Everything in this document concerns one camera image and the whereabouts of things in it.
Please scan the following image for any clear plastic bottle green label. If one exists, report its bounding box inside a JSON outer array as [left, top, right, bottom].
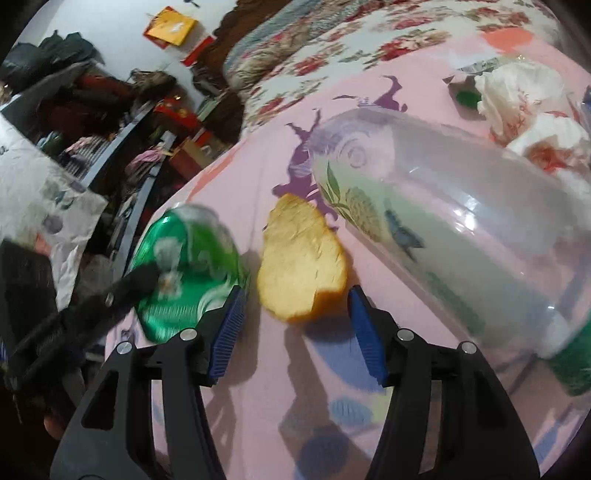
[[311, 108, 591, 398]]

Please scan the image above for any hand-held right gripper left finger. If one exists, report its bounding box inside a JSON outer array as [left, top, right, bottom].
[[50, 285, 250, 480]]

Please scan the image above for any yellow red wall hanging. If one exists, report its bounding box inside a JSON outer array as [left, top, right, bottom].
[[143, 7, 199, 49]]

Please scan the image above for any white plastic bag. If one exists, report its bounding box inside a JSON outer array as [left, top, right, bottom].
[[0, 115, 109, 310]]

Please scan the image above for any crumpled white printed tissue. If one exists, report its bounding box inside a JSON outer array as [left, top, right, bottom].
[[505, 113, 591, 185], [475, 60, 571, 139]]

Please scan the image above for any pink cloth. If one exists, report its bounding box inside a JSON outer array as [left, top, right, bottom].
[[126, 148, 167, 174]]

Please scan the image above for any dark wooden headboard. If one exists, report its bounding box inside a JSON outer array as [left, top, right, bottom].
[[191, 0, 296, 144]]

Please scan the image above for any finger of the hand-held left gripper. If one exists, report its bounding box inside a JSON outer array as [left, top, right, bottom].
[[4, 263, 162, 393]]

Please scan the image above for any red box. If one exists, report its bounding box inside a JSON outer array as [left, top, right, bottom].
[[154, 99, 199, 134]]

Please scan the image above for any pile of dark clothes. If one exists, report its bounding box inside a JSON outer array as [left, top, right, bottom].
[[0, 30, 178, 153]]

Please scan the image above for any yellow bread piece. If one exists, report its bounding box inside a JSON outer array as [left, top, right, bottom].
[[257, 194, 348, 323]]

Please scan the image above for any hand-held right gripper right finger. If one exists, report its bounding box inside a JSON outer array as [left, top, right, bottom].
[[347, 285, 541, 480]]

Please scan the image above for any red paper strip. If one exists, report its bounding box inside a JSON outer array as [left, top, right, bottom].
[[181, 36, 217, 66]]

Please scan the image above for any floral quilt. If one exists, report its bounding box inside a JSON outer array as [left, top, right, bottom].
[[223, 0, 561, 134]]

